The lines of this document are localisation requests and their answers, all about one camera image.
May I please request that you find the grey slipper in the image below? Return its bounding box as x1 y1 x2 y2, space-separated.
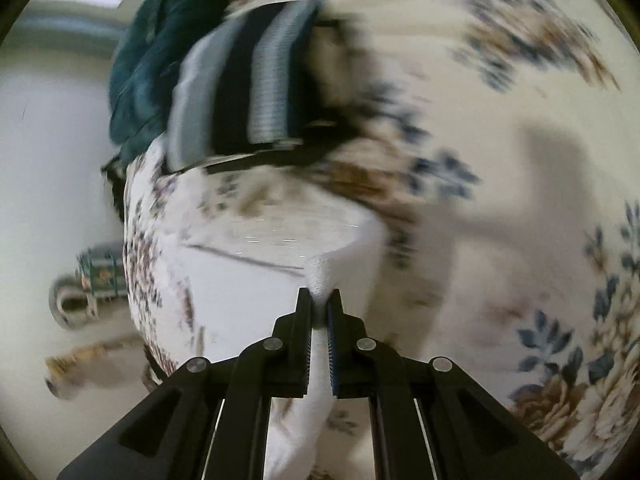
48 275 101 331

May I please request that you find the tan patterned slipper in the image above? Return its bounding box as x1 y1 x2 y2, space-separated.
44 337 148 401

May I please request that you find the floral bed sheet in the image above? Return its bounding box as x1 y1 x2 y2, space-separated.
122 0 640 480

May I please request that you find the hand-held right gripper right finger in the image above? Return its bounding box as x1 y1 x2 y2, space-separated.
326 288 581 480

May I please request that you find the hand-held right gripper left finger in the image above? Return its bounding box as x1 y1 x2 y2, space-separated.
56 287 314 480

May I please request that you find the white small garment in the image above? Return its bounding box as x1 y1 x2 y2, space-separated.
165 200 396 480

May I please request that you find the striped grey black cloth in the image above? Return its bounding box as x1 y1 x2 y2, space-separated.
165 0 361 173

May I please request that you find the teal blanket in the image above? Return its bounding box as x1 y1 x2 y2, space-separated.
107 0 251 163

